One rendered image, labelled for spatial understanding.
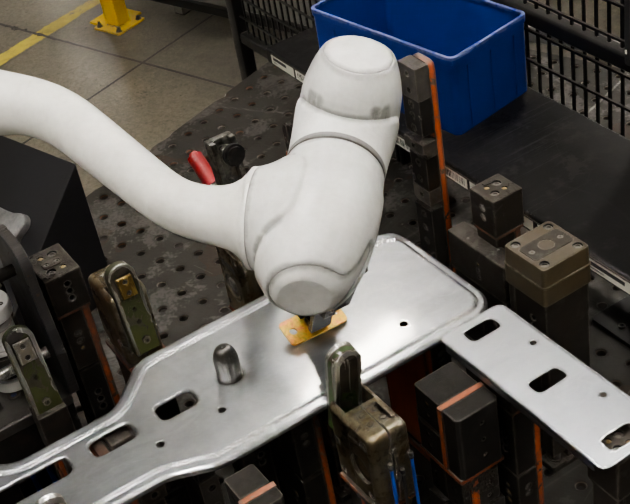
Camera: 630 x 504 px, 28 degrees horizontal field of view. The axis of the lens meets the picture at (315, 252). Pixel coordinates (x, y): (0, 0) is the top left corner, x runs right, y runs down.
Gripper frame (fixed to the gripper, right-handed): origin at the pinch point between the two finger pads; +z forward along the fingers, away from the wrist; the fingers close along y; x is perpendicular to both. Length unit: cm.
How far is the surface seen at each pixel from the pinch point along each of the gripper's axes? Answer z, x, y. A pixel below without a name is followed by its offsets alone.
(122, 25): 191, 103, -252
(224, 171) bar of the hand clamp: -5.7, -1.6, -20.0
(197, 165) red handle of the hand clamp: 0.1, -1.2, -27.2
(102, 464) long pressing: 6.6, -31.5, 3.4
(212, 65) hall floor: 174, 112, -202
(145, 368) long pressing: 9.3, -19.9, -7.4
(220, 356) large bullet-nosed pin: 2.0, -13.6, -0.2
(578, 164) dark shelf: -0.8, 44.8, -1.7
